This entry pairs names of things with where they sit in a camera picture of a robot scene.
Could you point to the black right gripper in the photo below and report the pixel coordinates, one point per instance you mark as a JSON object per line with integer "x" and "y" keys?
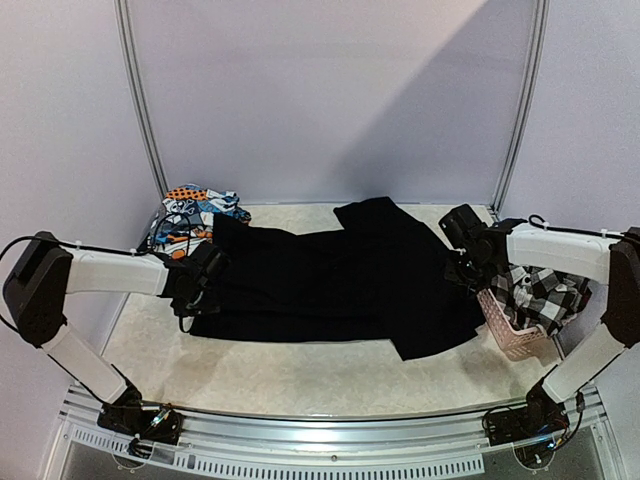
{"x": 458, "y": 273}

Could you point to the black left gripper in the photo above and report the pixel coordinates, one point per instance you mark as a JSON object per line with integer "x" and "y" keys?
{"x": 182, "y": 310}

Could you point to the black t-shirt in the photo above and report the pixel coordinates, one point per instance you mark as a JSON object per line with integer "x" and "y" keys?
{"x": 379, "y": 276}

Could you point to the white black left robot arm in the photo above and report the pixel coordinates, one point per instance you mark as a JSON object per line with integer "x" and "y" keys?
{"x": 48, "y": 271}

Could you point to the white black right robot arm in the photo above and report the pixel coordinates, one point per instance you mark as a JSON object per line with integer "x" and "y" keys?
{"x": 606, "y": 258}

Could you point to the pink plastic laundry basket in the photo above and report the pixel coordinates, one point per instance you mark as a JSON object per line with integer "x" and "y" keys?
{"x": 515, "y": 344}

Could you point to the colourful patterned folded shorts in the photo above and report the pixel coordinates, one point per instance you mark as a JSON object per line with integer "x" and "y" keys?
{"x": 185, "y": 219}

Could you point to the black white checked shirt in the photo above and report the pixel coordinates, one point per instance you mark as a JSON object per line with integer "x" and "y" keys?
{"x": 540, "y": 296}

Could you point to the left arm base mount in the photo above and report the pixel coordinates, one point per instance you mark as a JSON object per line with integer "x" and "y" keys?
{"x": 131, "y": 415}

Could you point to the front aluminium rail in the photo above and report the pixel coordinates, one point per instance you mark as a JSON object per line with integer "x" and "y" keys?
{"x": 224, "y": 446}

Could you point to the right aluminium frame post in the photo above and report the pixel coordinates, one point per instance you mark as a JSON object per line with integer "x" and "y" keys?
{"x": 531, "y": 70}

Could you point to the aluminium frame post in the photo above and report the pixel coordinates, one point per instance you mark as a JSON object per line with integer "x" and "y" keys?
{"x": 531, "y": 70}
{"x": 133, "y": 72}

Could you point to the left aluminium frame post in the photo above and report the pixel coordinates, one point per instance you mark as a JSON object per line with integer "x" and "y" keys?
{"x": 133, "y": 72}

